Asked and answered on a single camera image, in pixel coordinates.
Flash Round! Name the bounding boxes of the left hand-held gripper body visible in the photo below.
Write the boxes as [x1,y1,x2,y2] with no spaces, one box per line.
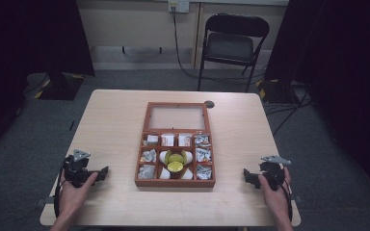
[62,149,101,189]

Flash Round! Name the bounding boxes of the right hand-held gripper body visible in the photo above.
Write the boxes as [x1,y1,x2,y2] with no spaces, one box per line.
[258,155,293,192]

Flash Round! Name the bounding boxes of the person's right hand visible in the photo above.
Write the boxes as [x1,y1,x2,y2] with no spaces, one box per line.
[258,167,293,222]

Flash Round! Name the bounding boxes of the person's left hand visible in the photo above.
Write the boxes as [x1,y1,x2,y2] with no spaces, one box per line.
[57,172,99,219]

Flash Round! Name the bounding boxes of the silver printed packet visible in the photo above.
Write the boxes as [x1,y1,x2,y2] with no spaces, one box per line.
[195,147,213,164]
[196,165,213,181]
[194,134,212,148]

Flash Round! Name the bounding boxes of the brown wooden compartment box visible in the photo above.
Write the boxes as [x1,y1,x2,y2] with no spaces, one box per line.
[134,101,217,189]

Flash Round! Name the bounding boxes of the white packet with orange label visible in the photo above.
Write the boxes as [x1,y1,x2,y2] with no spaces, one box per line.
[160,134,175,147]
[177,133,193,147]

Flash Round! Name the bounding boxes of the stand base with striped tape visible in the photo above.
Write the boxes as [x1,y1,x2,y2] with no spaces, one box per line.
[255,78,304,105]
[24,71,87,101]

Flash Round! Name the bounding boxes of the black folding chair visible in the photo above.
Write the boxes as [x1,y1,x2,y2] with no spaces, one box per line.
[197,13,271,93]

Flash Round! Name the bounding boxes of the dark curtain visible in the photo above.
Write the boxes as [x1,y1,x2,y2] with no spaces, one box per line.
[264,0,370,196]
[0,0,96,162]

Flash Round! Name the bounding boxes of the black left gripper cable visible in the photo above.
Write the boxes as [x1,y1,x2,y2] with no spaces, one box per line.
[53,162,70,219]

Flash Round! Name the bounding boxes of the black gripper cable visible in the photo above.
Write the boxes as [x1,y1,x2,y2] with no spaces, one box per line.
[277,179,294,223]
[53,162,70,219]

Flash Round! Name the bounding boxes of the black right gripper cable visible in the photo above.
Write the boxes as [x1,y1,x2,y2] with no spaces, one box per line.
[277,179,294,223]

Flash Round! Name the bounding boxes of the black floor cables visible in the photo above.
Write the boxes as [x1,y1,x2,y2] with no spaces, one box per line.
[263,81,314,137]

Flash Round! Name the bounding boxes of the white wall socket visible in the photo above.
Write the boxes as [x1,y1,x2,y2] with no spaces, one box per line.
[168,0,191,14]

